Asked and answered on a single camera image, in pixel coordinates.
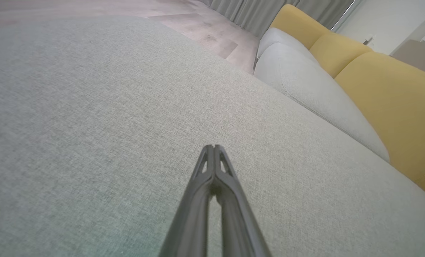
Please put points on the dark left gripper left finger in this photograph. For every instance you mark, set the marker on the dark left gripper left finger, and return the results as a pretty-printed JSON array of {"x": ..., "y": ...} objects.
[{"x": 194, "y": 221}]

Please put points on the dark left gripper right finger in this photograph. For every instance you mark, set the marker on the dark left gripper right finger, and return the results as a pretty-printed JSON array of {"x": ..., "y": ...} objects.
[{"x": 237, "y": 221}]

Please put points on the grey fabric sofa seat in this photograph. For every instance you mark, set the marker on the grey fabric sofa seat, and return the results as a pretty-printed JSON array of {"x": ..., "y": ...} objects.
[{"x": 91, "y": 125}]

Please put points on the large grey sofa seat cushion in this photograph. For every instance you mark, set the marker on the large grey sofa seat cushion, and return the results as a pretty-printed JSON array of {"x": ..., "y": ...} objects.
[{"x": 305, "y": 82}]

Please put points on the small grey sofa seat cushion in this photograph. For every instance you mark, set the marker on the small grey sofa seat cushion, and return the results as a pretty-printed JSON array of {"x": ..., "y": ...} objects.
[{"x": 280, "y": 37}]

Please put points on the yellow sofa back cushion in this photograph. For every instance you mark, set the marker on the yellow sofa back cushion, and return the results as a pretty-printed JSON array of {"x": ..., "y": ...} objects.
[
  {"x": 298, "y": 23},
  {"x": 337, "y": 51},
  {"x": 394, "y": 103}
]

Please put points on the grey curtain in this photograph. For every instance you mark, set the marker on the grey curtain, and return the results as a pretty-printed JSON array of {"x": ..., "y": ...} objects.
[{"x": 262, "y": 12}]

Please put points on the grey brown cabinet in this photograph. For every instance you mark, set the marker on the grey brown cabinet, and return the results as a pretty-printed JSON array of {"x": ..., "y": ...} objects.
[{"x": 419, "y": 57}]

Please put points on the white wall socket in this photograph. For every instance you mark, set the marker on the white wall socket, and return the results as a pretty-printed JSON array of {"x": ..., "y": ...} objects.
[{"x": 368, "y": 38}]

